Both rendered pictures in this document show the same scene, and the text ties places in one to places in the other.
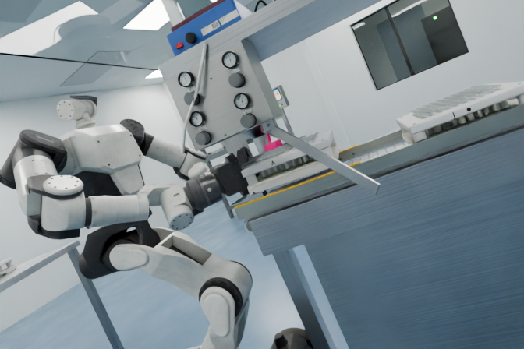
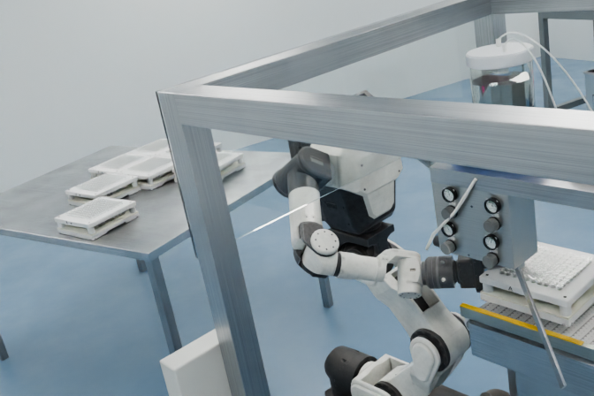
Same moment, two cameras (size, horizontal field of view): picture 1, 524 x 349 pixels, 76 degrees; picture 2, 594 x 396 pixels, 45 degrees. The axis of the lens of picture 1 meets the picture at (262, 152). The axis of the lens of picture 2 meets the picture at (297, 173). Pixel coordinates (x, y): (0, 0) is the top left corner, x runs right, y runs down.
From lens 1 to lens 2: 1.21 m
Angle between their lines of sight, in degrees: 36
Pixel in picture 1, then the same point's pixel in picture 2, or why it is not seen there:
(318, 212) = (529, 355)
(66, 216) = (322, 269)
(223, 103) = (475, 232)
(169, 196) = (406, 268)
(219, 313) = (423, 362)
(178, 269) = (399, 304)
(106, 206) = (352, 268)
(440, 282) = not seen: outside the picture
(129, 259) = not seen: hidden behind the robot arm
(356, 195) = (567, 365)
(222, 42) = (491, 186)
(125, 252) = not seen: hidden behind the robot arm
